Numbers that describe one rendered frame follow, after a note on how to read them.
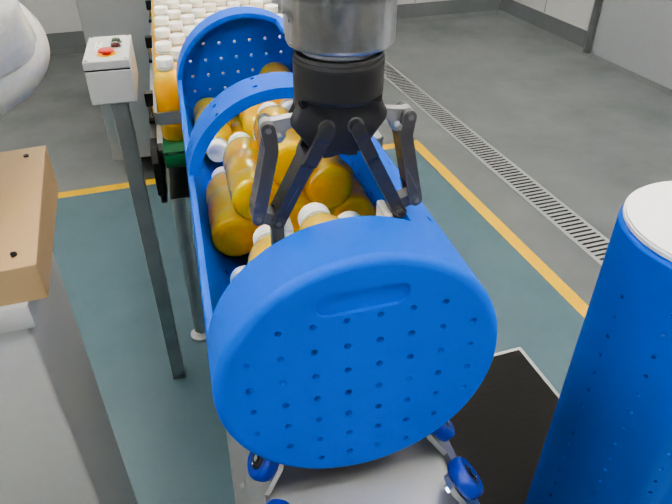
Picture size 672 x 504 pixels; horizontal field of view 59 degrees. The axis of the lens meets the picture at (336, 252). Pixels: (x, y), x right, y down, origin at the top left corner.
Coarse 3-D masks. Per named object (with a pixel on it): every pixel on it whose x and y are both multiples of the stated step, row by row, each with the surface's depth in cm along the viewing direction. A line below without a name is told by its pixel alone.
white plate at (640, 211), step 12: (636, 192) 98; (648, 192) 98; (660, 192) 98; (624, 204) 95; (636, 204) 94; (648, 204) 94; (660, 204) 94; (624, 216) 93; (636, 216) 92; (648, 216) 92; (660, 216) 92; (636, 228) 89; (648, 228) 89; (660, 228) 89; (648, 240) 87; (660, 240) 86; (660, 252) 85
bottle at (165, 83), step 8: (160, 72) 137; (168, 72) 137; (160, 80) 137; (168, 80) 137; (176, 80) 138; (160, 88) 137; (168, 88) 137; (176, 88) 138; (160, 96) 138; (168, 96) 138; (176, 96) 139; (160, 104) 140; (168, 104) 139; (176, 104) 140; (168, 128) 143; (176, 128) 143; (168, 136) 144; (176, 136) 144
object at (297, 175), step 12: (324, 132) 50; (300, 144) 53; (312, 144) 51; (324, 144) 51; (300, 156) 53; (312, 156) 51; (288, 168) 54; (300, 168) 52; (312, 168) 52; (288, 180) 54; (300, 180) 53; (276, 192) 56; (288, 192) 53; (300, 192) 53; (276, 204) 55; (288, 204) 54; (276, 216) 54; (288, 216) 55; (276, 228) 55
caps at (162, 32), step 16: (160, 0) 183; (176, 0) 181; (192, 0) 181; (208, 0) 187; (224, 0) 183; (240, 0) 183; (256, 0) 181; (160, 16) 166; (176, 16) 170; (192, 16) 166; (160, 32) 154
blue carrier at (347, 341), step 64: (192, 64) 121; (256, 64) 124; (192, 128) 117; (192, 192) 81; (256, 256) 54; (320, 256) 50; (384, 256) 50; (448, 256) 54; (256, 320) 50; (320, 320) 52; (384, 320) 54; (448, 320) 56; (256, 384) 54; (320, 384) 57; (384, 384) 59; (448, 384) 61; (256, 448) 59; (320, 448) 62; (384, 448) 65
